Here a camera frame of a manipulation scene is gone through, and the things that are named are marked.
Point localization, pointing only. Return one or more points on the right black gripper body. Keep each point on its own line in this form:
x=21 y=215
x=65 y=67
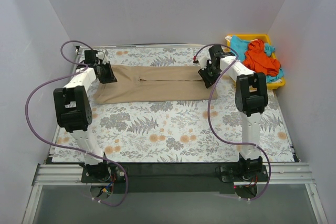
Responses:
x=206 y=74

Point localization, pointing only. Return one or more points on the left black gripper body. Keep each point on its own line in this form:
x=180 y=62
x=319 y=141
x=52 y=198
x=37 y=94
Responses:
x=105 y=71

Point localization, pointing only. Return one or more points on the beige t shirt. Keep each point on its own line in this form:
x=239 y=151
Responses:
x=153 y=84

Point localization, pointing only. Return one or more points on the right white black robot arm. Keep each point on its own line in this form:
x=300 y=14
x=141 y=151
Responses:
x=251 y=99

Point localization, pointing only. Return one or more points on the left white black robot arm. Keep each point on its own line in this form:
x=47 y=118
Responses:
x=74 y=113

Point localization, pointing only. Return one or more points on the turquoise t shirt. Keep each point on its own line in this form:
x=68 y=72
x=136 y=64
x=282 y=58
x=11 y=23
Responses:
x=239 y=51

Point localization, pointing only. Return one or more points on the orange t shirt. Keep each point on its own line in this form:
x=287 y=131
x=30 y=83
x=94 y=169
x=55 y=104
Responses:
x=258 y=58

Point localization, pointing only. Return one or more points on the yellow plastic bin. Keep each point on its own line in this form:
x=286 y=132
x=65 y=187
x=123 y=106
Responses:
x=273 y=51

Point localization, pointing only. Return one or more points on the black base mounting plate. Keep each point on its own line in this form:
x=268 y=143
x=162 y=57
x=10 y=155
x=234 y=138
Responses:
x=187 y=177

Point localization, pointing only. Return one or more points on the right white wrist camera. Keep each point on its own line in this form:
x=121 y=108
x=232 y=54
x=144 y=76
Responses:
x=201 y=60

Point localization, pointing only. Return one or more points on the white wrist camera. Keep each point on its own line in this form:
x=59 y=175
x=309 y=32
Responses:
x=201 y=60
x=103 y=59

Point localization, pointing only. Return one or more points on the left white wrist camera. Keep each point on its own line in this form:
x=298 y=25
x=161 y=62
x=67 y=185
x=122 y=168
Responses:
x=103 y=59

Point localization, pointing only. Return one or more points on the aluminium frame rail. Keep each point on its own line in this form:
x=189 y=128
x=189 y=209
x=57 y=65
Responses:
x=70 y=174

